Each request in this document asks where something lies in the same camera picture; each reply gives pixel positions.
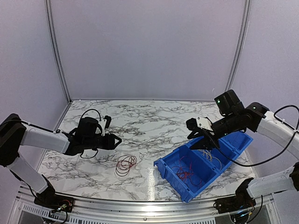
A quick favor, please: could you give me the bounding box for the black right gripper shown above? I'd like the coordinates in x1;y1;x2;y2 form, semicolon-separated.
187;112;240;150

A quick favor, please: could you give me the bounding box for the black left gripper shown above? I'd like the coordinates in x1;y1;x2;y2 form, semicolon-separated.
83;133;121;150

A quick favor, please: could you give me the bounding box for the brown wire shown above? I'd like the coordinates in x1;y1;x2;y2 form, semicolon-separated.
115;154;138;177

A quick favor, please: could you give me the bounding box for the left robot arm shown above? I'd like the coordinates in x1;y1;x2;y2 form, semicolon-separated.
0;113;122;208

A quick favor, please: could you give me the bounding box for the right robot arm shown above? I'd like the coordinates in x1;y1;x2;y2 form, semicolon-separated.
186;90;299;209

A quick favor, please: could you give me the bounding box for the blue three-compartment bin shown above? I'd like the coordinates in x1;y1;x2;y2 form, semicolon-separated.
154;132;253;203

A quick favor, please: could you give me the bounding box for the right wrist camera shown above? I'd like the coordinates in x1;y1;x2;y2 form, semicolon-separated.
186;117;213;132

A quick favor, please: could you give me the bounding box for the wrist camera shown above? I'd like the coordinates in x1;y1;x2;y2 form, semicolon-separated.
186;117;213;132
99;115;112;136

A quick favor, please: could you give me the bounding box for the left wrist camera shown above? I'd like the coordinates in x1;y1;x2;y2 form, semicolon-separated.
99;115;112;136

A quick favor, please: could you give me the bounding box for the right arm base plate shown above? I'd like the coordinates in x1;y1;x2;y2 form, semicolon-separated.
213;195;256;214

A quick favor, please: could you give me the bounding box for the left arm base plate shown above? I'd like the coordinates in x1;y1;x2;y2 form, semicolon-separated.
34;195;74;212

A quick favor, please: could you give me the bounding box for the aluminium front frame rail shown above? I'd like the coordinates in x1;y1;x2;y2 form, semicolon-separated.
8;184;282;224

